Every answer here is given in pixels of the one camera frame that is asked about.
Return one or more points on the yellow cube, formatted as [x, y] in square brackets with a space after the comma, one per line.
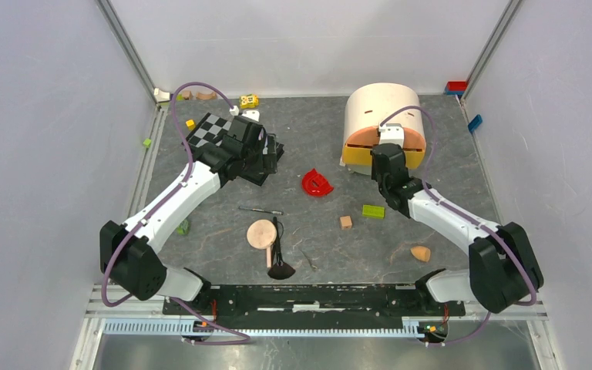
[190, 124]

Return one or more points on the round drawer organizer box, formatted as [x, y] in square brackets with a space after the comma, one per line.
[377, 113]

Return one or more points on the red plastic arch toy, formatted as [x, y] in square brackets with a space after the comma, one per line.
[315, 184]

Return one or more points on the small wooden cube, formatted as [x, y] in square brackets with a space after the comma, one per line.
[345, 222]

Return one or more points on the orange makeup sponge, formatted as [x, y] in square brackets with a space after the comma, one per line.
[421, 253]

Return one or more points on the green toy car block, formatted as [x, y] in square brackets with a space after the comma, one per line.
[183, 228]

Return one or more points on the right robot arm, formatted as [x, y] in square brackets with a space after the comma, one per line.
[503, 269]

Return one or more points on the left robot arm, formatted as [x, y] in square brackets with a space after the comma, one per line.
[129, 252]

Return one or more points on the blue block by wall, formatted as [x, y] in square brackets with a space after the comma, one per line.
[474, 123]

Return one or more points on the black white chessboard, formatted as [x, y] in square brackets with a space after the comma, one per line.
[204, 142]

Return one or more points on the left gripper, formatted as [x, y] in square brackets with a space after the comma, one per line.
[265, 163]

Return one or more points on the white corner bracket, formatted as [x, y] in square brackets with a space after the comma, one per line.
[161, 96]

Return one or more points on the round pink powder compact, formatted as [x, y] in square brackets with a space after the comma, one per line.
[262, 234]

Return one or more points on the wooden arch block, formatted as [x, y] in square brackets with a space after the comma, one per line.
[206, 95]

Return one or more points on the black makeup brush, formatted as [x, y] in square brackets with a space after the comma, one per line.
[279, 269]

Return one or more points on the green lego brick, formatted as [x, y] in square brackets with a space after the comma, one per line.
[372, 211]

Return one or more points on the red blue blocks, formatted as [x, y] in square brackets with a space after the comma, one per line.
[456, 88]

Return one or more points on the yellow toy block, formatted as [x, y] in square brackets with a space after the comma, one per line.
[249, 101]

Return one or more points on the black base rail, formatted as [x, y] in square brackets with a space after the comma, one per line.
[322, 306]

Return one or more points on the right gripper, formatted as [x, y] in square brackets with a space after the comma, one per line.
[373, 170]

